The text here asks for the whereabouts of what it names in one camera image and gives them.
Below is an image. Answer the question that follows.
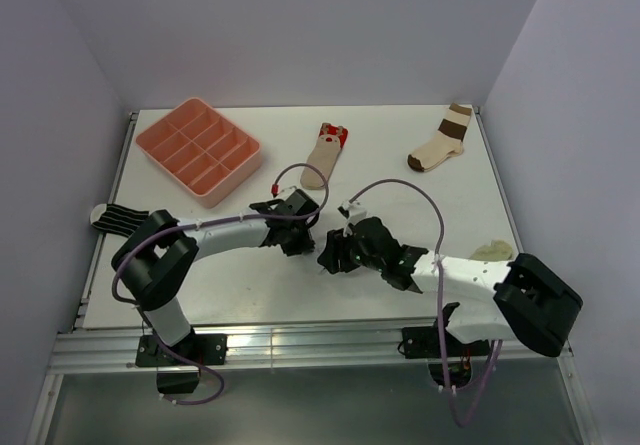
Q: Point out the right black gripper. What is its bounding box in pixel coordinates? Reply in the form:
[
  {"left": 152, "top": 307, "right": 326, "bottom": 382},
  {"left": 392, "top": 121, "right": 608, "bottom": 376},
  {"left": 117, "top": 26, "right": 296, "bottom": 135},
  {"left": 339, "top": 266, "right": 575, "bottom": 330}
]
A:
[{"left": 317, "top": 226, "right": 385, "bottom": 274}]

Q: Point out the beige reindeer sock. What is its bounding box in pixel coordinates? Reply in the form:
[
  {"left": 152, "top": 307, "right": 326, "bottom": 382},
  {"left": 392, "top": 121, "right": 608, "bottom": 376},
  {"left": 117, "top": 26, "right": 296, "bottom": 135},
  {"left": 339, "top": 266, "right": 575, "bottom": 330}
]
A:
[{"left": 300, "top": 122, "right": 349, "bottom": 190}]

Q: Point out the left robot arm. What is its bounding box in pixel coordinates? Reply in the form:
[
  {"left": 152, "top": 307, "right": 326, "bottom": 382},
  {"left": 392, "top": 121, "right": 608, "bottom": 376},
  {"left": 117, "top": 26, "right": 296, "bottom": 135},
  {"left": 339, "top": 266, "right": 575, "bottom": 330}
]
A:
[{"left": 111, "top": 189, "right": 321, "bottom": 364}]

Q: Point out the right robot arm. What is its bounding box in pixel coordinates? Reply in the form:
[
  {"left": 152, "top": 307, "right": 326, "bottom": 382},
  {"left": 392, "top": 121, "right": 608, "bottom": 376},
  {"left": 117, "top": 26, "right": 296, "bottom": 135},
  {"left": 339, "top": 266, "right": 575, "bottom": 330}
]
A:
[{"left": 318, "top": 217, "right": 583, "bottom": 358}]

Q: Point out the pink compartment organizer tray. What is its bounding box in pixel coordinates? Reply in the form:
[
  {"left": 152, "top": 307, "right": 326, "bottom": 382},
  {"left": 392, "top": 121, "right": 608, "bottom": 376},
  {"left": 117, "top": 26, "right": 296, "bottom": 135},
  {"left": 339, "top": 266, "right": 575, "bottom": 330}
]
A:
[{"left": 135, "top": 98, "right": 263, "bottom": 209}]

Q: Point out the cream brown striped sock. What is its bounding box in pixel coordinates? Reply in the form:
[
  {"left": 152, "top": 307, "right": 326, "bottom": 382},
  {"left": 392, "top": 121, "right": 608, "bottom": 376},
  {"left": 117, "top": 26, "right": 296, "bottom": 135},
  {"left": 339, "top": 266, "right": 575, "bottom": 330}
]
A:
[{"left": 407, "top": 103, "right": 473, "bottom": 173}]

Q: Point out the pale green ankle sock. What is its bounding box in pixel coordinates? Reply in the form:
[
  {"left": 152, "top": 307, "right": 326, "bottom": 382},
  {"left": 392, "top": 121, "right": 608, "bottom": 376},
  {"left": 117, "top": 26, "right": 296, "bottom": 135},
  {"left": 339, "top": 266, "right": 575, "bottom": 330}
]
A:
[{"left": 469, "top": 239, "right": 514, "bottom": 262}]

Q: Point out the black white striped ankle sock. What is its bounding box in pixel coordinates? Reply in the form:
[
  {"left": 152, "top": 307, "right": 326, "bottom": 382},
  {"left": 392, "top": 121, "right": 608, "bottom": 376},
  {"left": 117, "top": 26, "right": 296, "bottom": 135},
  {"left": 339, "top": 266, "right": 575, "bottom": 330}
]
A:
[{"left": 89, "top": 203, "right": 150, "bottom": 238}]

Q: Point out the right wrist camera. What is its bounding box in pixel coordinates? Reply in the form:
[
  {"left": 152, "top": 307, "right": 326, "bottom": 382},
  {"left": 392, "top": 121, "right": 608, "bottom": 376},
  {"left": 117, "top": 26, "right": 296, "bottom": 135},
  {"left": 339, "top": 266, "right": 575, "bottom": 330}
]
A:
[{"left": 338, "top": 200, "right": 368, "bottom": 235}]

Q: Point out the aluminium table front rail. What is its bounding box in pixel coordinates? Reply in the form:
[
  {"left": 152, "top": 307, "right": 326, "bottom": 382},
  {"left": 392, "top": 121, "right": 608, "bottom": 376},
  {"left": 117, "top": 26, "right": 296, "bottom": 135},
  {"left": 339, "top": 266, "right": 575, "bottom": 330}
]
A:
[{"left": 49, "top": 314, "right": 571, "bottom": 374}]

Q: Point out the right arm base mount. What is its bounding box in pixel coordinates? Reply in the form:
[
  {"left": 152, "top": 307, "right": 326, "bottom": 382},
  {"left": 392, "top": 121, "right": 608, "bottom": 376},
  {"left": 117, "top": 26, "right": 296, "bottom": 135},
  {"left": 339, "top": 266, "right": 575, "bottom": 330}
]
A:
[{"left": 397, "top": 325, "right": 492, "bottom": 389}]

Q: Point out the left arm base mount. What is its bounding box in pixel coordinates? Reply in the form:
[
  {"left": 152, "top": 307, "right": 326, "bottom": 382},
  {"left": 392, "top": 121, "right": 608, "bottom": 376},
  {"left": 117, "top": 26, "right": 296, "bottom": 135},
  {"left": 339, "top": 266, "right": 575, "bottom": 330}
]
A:
[{"left": 134, "top": 332, "right": 228, "bottom": 405}]

